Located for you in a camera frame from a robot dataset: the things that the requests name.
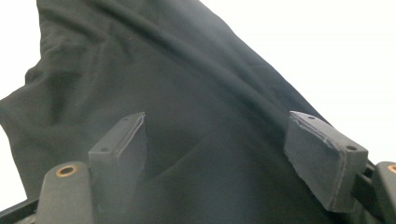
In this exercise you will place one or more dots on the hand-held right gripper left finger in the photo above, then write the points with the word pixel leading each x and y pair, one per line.
pixel 118 161

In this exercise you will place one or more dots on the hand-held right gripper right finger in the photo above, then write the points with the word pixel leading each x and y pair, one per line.
pixel 323 161

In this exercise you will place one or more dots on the black pants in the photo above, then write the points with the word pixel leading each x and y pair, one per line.
pixel 186 93

